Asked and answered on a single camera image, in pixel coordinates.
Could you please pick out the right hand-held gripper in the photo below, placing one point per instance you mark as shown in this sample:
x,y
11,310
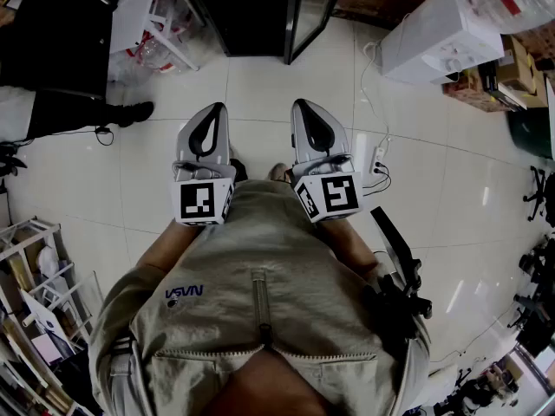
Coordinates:
x,y
336,195

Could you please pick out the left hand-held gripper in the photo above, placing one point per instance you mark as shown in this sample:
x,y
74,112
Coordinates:
x,y
197,204

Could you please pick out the person's right forearm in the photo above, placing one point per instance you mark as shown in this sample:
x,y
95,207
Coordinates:
x,y
347,241

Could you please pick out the person's left forearm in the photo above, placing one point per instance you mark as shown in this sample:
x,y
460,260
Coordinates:
x,y
167,245

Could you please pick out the black cabinet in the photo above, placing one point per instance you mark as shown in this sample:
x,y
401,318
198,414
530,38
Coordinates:
x,y
251,11
52,33

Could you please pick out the person's left shoe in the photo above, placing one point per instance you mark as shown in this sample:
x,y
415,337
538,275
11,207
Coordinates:
x,y
239,169

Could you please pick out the person's shoe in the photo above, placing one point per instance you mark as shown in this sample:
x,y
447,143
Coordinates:
x,y
278,172
136,113
239,169

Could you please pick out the person's right shoe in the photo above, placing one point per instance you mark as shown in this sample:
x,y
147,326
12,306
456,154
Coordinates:
x,y
278,172

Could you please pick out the white power strip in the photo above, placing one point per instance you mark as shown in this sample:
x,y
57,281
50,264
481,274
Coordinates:
x,y
378,158

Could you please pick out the clear plastic bags red print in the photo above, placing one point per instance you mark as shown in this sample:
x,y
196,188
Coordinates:
x,y
147,56

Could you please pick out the person's torso in beige shirt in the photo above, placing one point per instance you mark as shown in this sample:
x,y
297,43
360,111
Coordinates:
x,y
260,254

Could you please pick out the white water dispenser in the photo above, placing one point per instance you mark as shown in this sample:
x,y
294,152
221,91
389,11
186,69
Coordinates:
x,y
438,37

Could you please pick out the low brown cardboard box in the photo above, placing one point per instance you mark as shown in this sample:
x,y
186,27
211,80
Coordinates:
x,y
470,91

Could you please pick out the dark green bin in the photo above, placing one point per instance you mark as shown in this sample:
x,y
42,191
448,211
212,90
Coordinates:
x,y
531,130

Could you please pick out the large brown cardboard box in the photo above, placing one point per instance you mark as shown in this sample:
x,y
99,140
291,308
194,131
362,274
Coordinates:
x,y
522,72

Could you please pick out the black office chair base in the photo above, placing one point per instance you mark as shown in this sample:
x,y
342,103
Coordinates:
x,y
537,193

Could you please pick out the white metal shelf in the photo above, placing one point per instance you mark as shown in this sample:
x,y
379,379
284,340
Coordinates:
x,y
39,301

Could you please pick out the clear water jug red label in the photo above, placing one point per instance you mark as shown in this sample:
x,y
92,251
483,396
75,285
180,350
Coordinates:
x,y
516,2

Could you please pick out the black equipment pile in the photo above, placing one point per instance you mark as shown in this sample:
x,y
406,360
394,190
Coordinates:
x,y
539,301

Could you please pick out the white frame rack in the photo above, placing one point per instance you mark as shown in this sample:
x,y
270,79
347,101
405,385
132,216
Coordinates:
x,y
169,24

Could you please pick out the black bracket device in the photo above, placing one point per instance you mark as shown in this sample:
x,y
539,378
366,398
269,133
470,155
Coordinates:
x,y
399,288

